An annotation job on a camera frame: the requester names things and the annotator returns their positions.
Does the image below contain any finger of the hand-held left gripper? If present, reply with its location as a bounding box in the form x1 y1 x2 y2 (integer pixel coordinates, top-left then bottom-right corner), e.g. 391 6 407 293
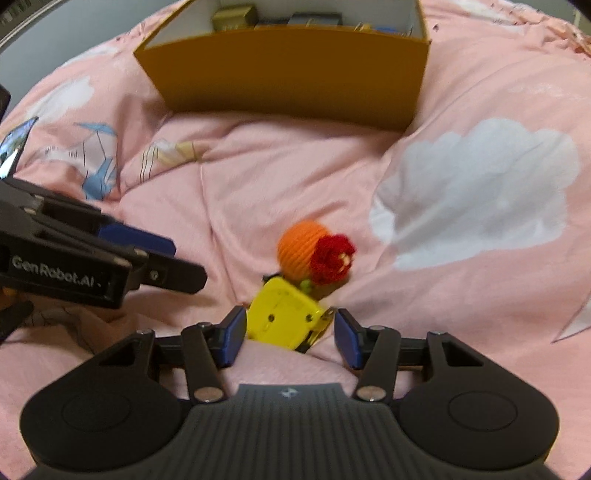
0 202 208 296
0 178 177 259

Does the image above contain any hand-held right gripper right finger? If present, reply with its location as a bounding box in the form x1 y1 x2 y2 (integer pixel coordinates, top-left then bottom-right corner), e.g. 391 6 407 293
335 308 483 401

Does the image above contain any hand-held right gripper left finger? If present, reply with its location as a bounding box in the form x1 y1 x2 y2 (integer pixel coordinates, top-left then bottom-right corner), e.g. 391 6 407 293
99 305 247 402

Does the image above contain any yellow tape measure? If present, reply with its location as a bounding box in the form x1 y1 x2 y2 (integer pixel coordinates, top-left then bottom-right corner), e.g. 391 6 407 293
246 276 335 354

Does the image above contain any orange crochet charm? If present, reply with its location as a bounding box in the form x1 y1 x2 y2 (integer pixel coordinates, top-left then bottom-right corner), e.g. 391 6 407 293
277 220 357 301

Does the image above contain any yellow cardboard box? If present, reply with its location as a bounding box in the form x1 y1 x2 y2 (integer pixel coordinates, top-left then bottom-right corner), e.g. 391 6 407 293
133 0 432 132

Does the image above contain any pink printed blanket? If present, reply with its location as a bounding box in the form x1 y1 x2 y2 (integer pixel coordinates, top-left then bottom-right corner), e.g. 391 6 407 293
0 0 591 476

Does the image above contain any small gold box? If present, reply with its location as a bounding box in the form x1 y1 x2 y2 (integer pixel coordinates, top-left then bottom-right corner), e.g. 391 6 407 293
211 4 258 32

